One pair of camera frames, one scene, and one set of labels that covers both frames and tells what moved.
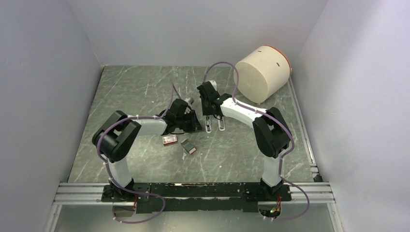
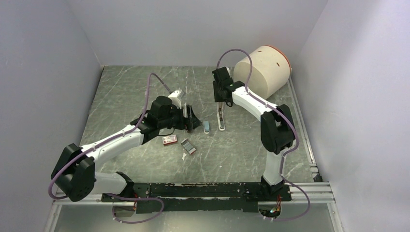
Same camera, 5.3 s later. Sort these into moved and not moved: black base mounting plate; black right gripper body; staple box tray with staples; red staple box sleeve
Moved: black right gripper body
Not moved: staple box tray with staples; red staple box sleeve; black base mounting plate
